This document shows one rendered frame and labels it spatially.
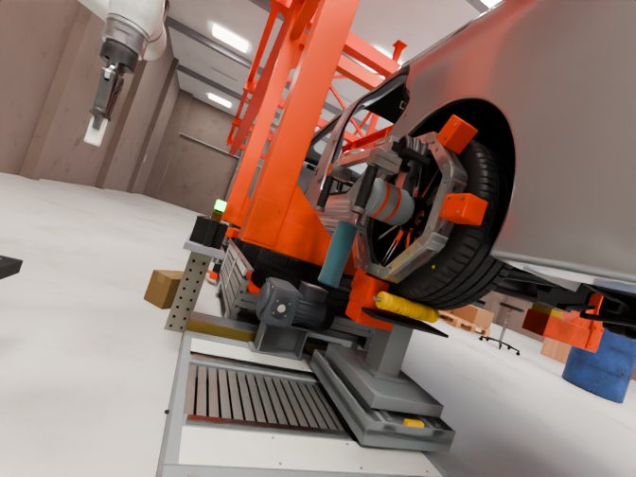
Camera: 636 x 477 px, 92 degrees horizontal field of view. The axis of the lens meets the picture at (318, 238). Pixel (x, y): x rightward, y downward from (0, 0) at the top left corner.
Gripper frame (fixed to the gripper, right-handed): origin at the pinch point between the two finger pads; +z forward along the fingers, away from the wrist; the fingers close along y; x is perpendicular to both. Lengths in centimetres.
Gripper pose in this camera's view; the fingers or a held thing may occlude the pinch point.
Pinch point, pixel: (96, 130)
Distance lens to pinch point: 95.6
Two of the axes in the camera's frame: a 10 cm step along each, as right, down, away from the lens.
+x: 8.5, 2.7, 4.5
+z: -3.0, 9.5, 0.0
